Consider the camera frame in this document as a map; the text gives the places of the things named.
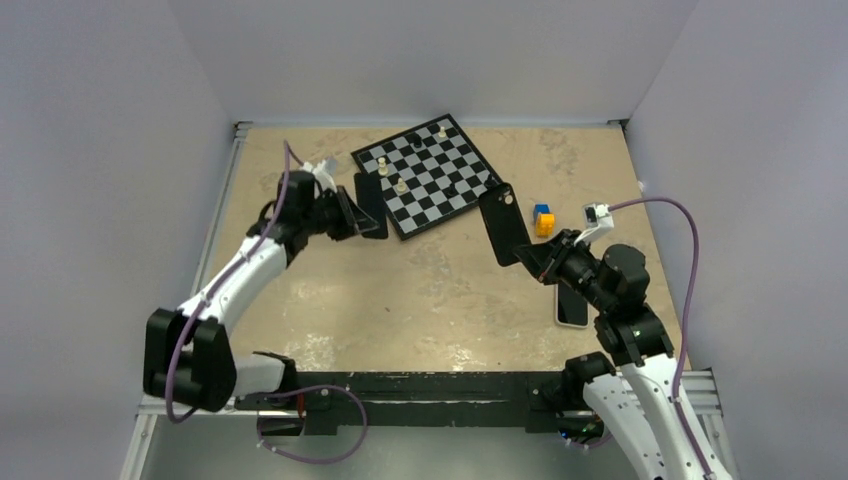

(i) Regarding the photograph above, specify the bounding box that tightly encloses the black phone case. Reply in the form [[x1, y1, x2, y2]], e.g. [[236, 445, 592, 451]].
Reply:
[[479, 182, 531, 267]]

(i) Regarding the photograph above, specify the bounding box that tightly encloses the phone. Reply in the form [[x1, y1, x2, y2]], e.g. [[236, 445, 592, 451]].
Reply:
[[554, 284, 589, 329]]

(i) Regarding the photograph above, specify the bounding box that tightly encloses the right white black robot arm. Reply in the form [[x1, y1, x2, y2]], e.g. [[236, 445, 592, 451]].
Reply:
[[513, 230, 732, 479]]

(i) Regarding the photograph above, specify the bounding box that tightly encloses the black white chessboard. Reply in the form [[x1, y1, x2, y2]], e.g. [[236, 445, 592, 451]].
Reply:
[[351, 113, 502, 241]]

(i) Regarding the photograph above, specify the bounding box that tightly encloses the black chess piece back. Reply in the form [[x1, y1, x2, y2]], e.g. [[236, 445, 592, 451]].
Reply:
[[409, 133, 423, 148]]

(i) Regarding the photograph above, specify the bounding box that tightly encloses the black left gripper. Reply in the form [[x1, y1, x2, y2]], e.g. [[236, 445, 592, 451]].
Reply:
[[301, 185, 377, 242]]

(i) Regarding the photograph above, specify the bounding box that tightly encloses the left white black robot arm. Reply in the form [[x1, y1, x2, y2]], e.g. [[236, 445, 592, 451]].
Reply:
[[142, 169, 386, 414]]

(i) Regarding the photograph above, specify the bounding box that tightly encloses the yellow toy block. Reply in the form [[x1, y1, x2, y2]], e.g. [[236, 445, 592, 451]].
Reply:
[[534, 213, 556, 238]]

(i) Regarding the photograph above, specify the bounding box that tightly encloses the blue toy block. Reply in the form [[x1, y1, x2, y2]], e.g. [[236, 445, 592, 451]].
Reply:
[[533, 204, 550, 220]]

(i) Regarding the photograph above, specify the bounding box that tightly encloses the black smartphone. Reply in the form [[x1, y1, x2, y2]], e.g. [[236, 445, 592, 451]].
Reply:
[[353, 173, 389, 240]]

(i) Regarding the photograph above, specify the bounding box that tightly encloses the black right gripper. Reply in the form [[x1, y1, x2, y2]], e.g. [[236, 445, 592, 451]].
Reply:
[[513, 227, 613, 311]]

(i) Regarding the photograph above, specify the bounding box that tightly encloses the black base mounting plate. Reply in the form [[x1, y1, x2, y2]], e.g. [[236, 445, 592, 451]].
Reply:
[[235, 371, 606, 443]]

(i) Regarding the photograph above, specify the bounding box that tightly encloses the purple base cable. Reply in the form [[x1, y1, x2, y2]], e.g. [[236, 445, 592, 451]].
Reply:
[[254, 385, 368, 466]]

